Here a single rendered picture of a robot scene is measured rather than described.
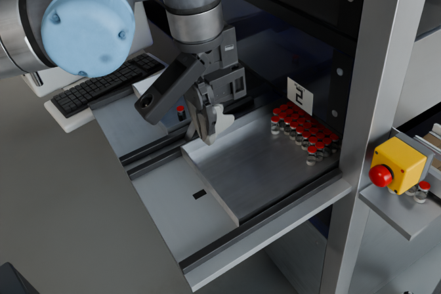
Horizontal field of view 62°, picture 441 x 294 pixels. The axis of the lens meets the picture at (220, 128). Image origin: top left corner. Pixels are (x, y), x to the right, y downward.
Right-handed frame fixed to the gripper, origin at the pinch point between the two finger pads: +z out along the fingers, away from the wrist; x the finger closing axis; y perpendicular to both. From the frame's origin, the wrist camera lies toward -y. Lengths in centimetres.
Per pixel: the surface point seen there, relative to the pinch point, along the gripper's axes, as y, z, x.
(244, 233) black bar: 1.3, 19.9, -8.1
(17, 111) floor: -52, 110, 222
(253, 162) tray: 14.3, 21.5, 7.4
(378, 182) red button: 24.0, 10.3, -18.9
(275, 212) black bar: 9.0, 19.7, -8.0
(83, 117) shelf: -15, 29, 64
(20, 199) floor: -63, 110, 132
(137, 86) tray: 3, 19, 54
